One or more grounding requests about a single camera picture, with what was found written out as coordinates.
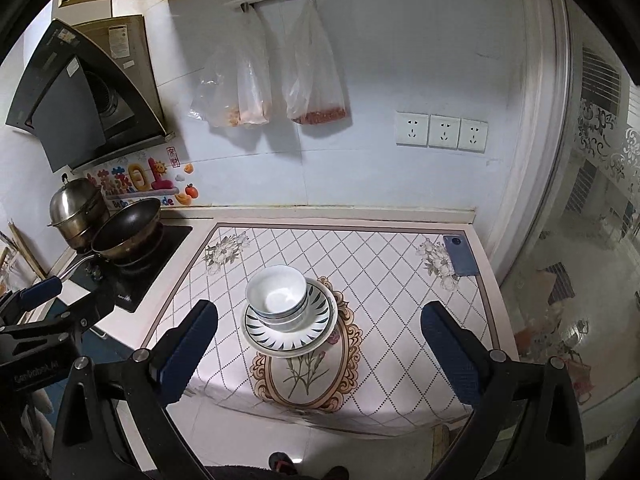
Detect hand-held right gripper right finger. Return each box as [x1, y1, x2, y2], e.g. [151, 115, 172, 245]
[420, 301, 589, 480]

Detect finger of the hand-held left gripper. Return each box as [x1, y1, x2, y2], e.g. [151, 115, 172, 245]
[47, 280, 119, 333]
[0, 276, 64, 328]

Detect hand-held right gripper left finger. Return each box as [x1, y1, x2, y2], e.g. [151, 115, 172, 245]
[50, 299, 219, 480]

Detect white bowl blue rim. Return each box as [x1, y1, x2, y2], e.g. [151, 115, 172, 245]
[245, 266, 309, 320]

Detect plain white plate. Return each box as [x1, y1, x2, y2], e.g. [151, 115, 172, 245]
[241, 285, 340, 359]

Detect blue leaf pattern plate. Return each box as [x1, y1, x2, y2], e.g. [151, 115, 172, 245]
[243, 280, 334, 352]

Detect wooden stick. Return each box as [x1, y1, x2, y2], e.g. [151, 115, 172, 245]
[7, 219, 50, 282]

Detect black induction cooktop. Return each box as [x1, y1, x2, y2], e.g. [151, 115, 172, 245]
[62, 224, 194, 314]

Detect dark frying pan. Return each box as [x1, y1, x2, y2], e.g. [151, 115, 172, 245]
[47, 197, 163, 282]

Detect steel steamer pot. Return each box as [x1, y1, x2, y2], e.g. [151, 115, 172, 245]
[47, 174, 112, 254]

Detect blue smartphone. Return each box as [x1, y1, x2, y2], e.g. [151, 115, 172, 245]
[443, 234, 480, 279]

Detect black range hood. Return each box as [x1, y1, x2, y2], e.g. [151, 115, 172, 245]
[5, 14, 176, 175]

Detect frosted glass sliding door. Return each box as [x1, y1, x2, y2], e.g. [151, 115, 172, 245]
[492, 0, 640, 461]

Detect clear plastic bag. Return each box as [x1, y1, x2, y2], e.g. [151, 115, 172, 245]
[281, 0, 347, 126]
[190, 45, 242, 129]
[235, 7, 274, 126]

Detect colourful wall stickers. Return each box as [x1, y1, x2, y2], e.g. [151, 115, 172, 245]
[85, 147, 200, 211]

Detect white wall socket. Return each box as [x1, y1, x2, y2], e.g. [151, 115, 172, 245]
[428, 114, 462, 151]
[395, 111, 430, 148]
[458, 117, 489, 154]

